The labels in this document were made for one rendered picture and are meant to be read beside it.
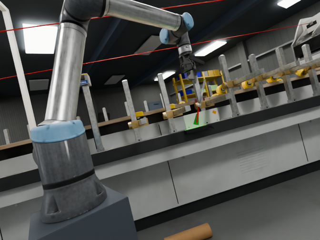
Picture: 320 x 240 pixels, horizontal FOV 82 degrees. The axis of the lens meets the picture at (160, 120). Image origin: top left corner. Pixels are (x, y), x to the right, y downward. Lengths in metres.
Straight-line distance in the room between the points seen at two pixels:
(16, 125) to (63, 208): 9.31
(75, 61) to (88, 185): 0.52
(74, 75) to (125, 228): 0.61
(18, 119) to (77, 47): 9.06
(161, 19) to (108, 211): 0.90
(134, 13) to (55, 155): 0.70
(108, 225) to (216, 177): 1.22
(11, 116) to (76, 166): 9.37
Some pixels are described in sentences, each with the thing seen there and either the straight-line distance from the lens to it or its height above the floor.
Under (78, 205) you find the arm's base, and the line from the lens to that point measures 0.60.
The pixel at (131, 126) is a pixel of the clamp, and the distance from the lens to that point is 1.25.
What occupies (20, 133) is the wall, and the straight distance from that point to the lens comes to 9.82.
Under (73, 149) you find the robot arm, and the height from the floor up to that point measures 0.78.
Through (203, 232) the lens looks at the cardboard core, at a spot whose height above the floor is 0.06.
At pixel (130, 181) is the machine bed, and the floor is 0.40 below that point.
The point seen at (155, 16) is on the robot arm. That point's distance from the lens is 1.05.
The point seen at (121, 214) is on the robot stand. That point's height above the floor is 0.56.
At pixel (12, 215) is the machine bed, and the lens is 1.80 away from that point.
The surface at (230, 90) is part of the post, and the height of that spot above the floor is 0.90.
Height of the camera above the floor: 0.79
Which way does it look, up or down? 1 degrees up
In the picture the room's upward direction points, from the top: 14 degrees counter-clockwise
